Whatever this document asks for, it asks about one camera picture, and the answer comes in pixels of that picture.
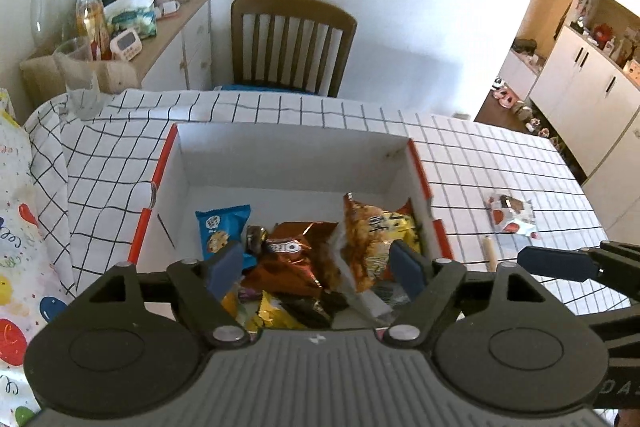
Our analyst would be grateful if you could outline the brown wooden chair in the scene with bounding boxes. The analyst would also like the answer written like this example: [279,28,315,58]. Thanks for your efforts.
[229,0,357,98]

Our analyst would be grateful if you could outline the white wall cabinet unit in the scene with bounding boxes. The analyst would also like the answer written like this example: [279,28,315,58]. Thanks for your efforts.
[500,0,639,236]

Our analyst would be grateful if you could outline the dark round chocolate snack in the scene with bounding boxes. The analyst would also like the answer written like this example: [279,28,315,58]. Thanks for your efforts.
[246,225,269,257]

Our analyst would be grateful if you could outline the large clear glass jar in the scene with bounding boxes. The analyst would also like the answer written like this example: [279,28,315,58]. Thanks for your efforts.
[30,0,77,49]

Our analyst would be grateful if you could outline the small pink white timer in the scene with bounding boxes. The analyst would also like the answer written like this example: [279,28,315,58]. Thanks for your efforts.
[110,28,143,62]

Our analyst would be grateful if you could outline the brown oreo snack packet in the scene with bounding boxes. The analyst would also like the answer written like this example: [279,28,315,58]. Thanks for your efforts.
[241,221,341,298]

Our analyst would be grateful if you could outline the colourful balloon pattern cloth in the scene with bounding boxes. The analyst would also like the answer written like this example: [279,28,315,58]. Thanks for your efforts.
[1,90,68,426]

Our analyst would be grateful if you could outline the yellow black snack packet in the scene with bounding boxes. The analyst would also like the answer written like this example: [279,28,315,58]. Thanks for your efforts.
[221,291,348,333]

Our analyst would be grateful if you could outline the black grid white tablecloth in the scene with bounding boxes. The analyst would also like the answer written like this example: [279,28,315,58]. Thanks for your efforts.
[25,90,605,294]

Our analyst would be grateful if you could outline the blue cookie snack packet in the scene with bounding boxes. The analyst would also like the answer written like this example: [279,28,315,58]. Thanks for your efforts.
[195,205,252,260]

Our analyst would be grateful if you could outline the red white cardboard box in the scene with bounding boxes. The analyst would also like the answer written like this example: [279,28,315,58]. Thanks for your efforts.
[126,121,456,333]

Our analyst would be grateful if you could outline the white sideboard cabinet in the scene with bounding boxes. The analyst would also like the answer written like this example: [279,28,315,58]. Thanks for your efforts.
[24,0,214,93]

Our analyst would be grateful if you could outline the orange juice bottle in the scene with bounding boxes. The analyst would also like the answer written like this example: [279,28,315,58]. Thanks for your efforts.
[75,0,112,61]

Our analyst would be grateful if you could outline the white chocolate wafer packet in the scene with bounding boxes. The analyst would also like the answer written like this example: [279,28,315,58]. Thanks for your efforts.
[486,192,538,239]

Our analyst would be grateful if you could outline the red yellow chip bag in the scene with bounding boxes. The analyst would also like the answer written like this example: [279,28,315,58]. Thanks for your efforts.
[343,193,421,293]

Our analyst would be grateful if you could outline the green tissue packet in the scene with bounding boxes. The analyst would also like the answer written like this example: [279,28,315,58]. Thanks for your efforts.
[107,8,157,40]

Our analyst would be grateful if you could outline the cream sausage stick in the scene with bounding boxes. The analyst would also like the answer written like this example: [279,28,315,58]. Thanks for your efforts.
[480,235,498,272]

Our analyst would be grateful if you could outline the clear glass cup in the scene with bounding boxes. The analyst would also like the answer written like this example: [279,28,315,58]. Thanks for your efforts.
[52,36,103,120]

